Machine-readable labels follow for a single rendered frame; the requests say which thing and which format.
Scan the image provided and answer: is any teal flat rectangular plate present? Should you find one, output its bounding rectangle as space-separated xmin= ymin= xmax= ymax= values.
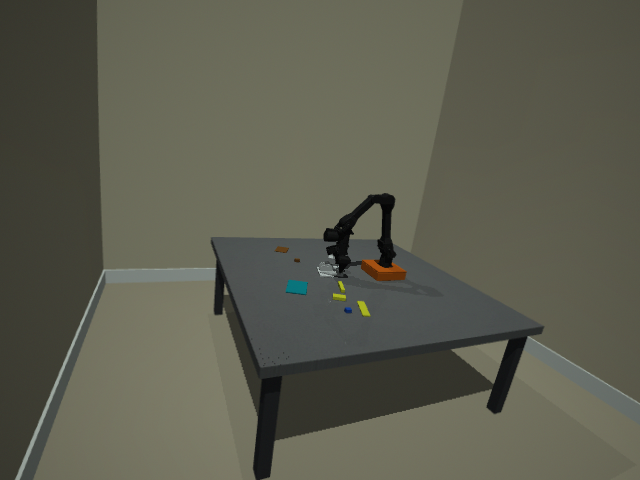
xmin=285 ymin=280 xmax=308 ymax=295

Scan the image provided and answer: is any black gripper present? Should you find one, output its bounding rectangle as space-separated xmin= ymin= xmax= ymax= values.
xmin=333 ymin=242 xmax=351 ymax=273

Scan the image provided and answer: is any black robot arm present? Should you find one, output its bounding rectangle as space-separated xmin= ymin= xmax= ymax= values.
xmin=323 ymin=193 xmax=397 ymax=268

